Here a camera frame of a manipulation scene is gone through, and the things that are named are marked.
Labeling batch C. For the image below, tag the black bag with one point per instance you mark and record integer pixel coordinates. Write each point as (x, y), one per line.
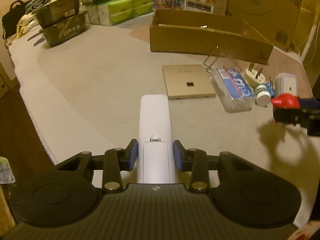
(11, 18)

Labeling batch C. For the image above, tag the shallow cardboard tray box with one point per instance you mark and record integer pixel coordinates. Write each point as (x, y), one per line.
(190, 32)

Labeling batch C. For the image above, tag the clear box blue label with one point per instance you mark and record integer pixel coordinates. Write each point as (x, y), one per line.
(233, 91)

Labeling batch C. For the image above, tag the white three-pin plug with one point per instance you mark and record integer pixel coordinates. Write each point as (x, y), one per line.
(254, 77)

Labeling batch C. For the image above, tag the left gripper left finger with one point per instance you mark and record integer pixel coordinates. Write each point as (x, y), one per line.
(117, 160)

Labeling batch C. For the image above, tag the lower dark plastic bin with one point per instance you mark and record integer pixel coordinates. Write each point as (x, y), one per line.
(65, 30)

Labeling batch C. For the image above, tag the dark plastic bin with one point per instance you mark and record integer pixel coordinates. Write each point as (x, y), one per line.
(56, 12)
(65, 30)

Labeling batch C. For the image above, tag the red toy piece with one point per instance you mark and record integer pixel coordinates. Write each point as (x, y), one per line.
(285, 101)

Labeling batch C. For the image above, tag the upper dark plastic bin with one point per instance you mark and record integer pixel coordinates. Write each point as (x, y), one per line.
(56, 12)

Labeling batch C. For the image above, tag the folded towels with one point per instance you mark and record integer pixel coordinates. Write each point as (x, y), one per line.
(35, 5)

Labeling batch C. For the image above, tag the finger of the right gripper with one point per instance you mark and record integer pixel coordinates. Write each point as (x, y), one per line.
(286, 115)
(305, 102)

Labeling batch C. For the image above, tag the flat gold box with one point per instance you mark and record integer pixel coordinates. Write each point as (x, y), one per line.
(187, 81)

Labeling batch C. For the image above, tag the large cardboard box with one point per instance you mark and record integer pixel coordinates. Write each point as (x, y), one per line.
(275, 19)

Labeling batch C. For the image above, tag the green tissue pack bundle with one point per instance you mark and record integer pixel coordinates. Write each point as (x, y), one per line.
(117, 11)

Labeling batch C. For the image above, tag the small blue object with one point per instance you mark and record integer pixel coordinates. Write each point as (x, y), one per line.
(269, 89)

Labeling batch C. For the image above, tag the green white tape roll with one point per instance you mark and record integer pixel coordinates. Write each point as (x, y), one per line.
(262, 95)

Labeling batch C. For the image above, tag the wooden cabinet door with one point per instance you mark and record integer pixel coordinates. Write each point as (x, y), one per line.
(7, 83)

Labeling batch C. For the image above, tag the white square night light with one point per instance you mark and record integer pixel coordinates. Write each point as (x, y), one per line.
(285, 83)

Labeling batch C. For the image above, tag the white remote control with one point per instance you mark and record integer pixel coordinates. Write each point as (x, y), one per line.
(155, 163)

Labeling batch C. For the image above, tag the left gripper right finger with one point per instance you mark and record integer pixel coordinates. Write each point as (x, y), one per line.
(195, 161)

